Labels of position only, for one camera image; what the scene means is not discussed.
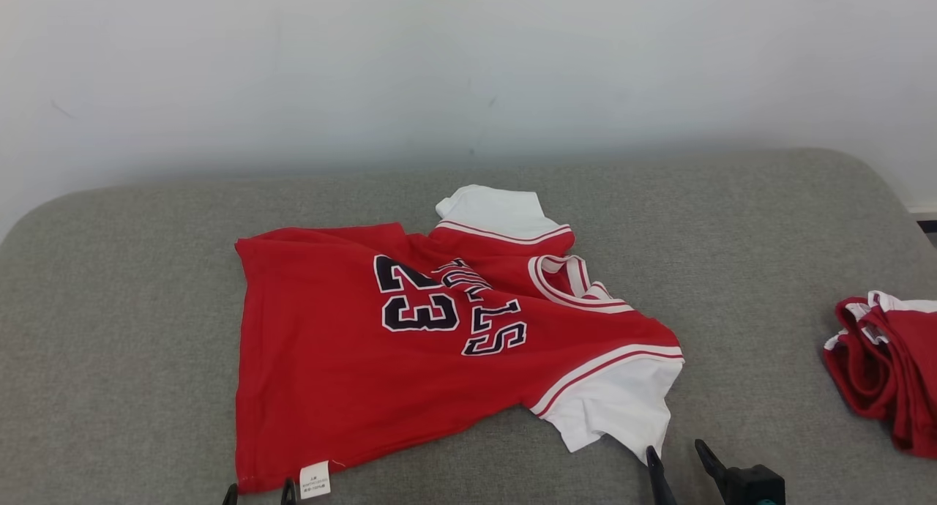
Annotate red shorts with white stripe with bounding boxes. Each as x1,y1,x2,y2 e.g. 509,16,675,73
823,291,937,460

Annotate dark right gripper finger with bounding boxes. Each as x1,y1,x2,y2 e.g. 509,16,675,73
646,446,679,505
695,438,733,495

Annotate red jersey with number 23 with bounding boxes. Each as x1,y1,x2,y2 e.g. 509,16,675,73
233,184,686,495

